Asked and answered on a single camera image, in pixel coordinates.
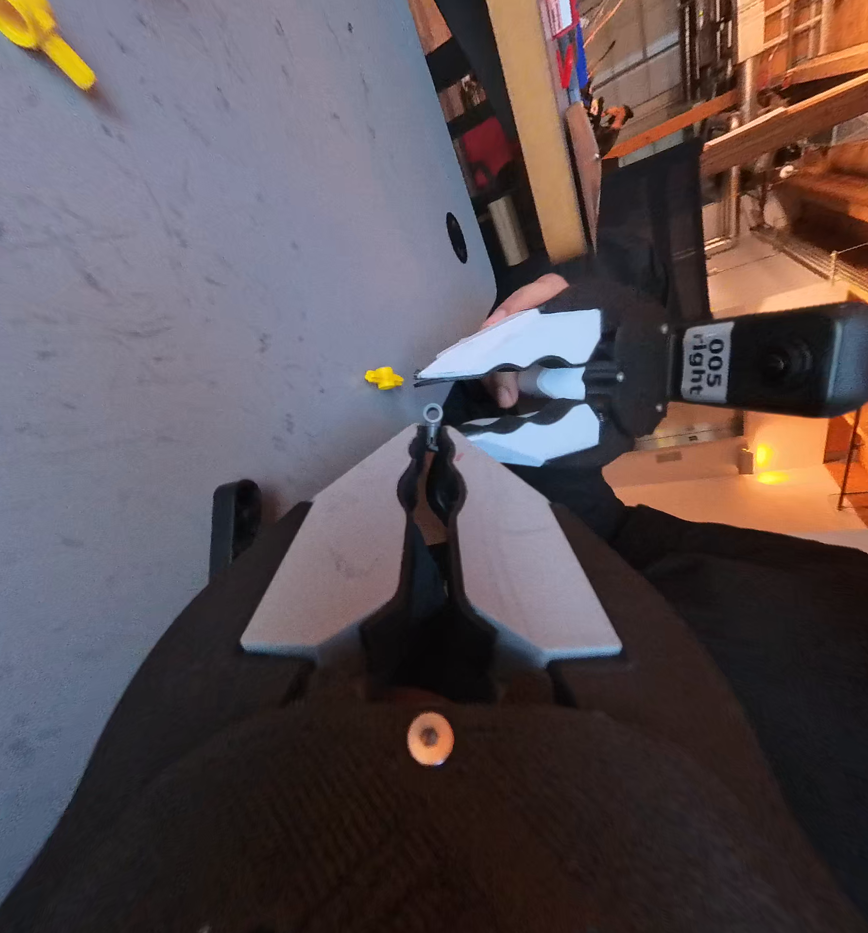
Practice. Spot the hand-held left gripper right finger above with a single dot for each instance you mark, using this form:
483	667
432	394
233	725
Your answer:
536	576

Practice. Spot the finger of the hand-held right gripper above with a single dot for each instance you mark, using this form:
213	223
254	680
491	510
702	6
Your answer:
528	339
550	434

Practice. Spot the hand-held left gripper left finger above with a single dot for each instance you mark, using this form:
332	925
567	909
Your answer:
332	576

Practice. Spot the black toy beam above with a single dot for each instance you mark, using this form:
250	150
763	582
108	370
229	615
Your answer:
233	525

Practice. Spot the dark grey toy pin connector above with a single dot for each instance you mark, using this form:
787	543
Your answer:
432	419

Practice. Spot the yellow toy connector pin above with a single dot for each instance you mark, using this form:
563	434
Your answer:
37	40
383	377

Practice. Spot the black desk grommet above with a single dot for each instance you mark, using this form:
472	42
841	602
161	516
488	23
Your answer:
456	237

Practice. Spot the grey desk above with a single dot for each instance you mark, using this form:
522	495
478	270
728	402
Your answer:
186	291

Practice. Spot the person's right hand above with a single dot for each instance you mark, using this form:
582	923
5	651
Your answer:
528	295

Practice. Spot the gold metal cylinder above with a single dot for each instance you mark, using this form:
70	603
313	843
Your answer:
508	229

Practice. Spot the red plastic bin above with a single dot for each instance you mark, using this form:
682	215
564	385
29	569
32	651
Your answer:
490	149

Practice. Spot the yellow edged table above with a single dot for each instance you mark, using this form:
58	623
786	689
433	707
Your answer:
543	146

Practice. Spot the red white sign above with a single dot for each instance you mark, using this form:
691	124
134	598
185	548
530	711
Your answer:
559	18

